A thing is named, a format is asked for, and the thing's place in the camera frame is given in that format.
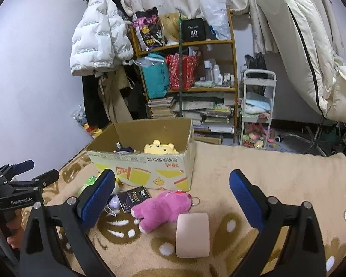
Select beige trench coat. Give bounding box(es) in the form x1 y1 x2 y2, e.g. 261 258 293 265
98 63 134 127

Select stack of books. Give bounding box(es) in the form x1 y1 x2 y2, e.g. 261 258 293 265
146 96 176 119

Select green plastic packet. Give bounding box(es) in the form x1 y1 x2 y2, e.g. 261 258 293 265
76 175 100 197

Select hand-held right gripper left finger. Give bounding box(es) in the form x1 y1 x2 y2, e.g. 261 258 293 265
19 169 117 277

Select blonde wig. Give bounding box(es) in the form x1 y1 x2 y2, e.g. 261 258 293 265
158 13 182 43

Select red gift bag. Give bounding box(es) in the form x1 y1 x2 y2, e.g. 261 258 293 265
165 53 201 90

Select office chair base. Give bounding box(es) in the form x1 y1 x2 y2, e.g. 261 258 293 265
277 118 339 156

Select yellow plush toy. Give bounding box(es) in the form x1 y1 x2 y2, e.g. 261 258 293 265
144 140 179 154

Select cardboard box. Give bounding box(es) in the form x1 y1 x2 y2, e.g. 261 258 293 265
86 118 196 192

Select teal paper bag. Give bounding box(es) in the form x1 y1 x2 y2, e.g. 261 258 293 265
140 52 170 99

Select patterned plastic bag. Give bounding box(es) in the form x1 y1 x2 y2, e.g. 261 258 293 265
71 105 88 127

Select black coat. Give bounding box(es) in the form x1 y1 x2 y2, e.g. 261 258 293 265
81 73 110 129

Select pink plush toy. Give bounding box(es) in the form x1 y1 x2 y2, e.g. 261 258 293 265
131 190 201 234

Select beige floral blanket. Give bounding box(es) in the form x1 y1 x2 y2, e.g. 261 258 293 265
17 141 346 277

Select beige foam pad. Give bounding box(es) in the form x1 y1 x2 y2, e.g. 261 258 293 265
175 212 210 258

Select green pole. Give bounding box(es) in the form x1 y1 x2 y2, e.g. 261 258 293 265
177 13 184 119

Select yellow red packet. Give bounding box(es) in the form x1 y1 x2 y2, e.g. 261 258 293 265
84 124 104 139

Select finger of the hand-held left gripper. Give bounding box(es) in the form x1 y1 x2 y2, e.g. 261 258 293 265
0 160 35 181
4 169 60 192

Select clear zip bag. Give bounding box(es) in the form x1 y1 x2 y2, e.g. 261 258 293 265
133 56 165 68

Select clear plastic bag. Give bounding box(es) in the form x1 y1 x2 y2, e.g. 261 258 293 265
200 0 232 41

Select printed black tote bag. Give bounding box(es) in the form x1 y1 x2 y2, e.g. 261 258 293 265
133 7 168 52

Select black marker box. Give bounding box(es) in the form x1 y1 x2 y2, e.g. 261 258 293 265
181 18 207 41

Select dark small doll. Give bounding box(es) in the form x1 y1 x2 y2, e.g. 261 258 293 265
113 142 137 154

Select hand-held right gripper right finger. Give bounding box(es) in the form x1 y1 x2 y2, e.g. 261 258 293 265
229 169 328 277

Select wooden shelf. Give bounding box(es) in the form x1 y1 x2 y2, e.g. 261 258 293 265
130 9 238 143

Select pile of books and papers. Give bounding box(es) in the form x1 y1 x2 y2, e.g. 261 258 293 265
173 92 235 133

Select group of white cosmetic bottles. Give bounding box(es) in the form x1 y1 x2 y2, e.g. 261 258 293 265
203 59 236 87

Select black tissue pack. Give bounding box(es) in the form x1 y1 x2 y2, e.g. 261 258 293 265
117 185 153 213

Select small white purple plush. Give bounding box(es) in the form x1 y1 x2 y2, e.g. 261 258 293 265
104 192 123 217

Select pile of small toys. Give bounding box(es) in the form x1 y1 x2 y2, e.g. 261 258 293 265
242 123 270 149

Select white trolley cart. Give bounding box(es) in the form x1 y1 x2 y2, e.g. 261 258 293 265
239 69 277 150

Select white puffer jacket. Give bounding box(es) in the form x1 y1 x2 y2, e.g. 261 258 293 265
70 0 134 77

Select white duvet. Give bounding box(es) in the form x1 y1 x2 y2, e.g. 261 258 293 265
257 0 346 122

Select person's left hand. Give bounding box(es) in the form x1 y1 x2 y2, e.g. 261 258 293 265
0 209 24 251

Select folded towels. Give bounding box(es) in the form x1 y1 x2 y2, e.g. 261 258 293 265
241 92 273 119

